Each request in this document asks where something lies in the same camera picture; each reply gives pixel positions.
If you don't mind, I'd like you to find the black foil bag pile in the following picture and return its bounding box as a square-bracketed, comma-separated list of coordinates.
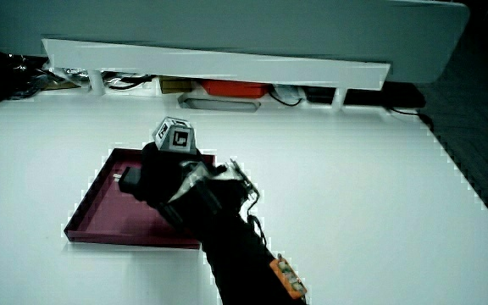
[0, 49, 54, 104]

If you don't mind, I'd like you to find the white raised shelf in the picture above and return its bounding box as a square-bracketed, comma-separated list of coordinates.
[41, 37, 391, 112]

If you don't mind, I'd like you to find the white crumpled bag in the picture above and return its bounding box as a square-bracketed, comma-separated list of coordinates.
[270, 84, 305, 107]

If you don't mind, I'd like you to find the maroon square plate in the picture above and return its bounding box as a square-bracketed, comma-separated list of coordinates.
[63, 147, 218, 251]

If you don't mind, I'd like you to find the grey flat tray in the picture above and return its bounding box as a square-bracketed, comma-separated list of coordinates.
[177, 93, 263, 114]

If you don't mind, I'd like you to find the orange box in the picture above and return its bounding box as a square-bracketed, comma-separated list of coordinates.
[200, 79, 271, 100]

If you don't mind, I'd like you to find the black looped cable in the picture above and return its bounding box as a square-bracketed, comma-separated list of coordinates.
[103, 72, 157, 92]

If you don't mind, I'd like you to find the black charger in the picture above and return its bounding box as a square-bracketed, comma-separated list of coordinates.
[113, 165, 144, 194]

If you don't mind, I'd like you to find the white back panel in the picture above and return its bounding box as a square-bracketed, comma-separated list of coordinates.
[0, 0, 471, 85]

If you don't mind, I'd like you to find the brown cardboard box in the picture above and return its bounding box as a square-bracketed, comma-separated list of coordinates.
[158, 75, 195, 95]

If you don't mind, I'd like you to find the person's right hand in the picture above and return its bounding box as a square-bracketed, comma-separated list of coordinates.
[130, 116, 263, 222]

